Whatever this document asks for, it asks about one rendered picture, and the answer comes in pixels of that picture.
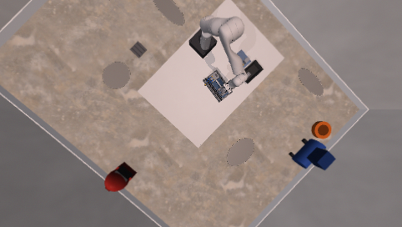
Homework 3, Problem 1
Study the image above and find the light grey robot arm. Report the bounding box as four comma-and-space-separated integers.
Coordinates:
200, 15, 248, 88

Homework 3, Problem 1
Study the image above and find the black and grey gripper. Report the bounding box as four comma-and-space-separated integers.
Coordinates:
222, 80, 234, 93

